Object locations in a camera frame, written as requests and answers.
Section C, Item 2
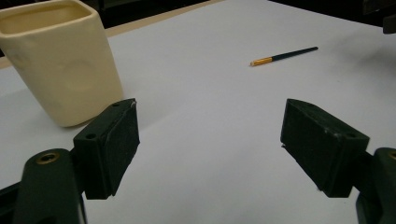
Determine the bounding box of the cream ceramic square cup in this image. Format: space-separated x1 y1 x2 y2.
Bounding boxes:
0 0 125 128

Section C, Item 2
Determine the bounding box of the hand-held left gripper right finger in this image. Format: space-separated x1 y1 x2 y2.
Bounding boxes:
280 98 371 199

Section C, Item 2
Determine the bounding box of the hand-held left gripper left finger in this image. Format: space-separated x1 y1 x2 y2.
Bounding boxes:
73 98 141 201

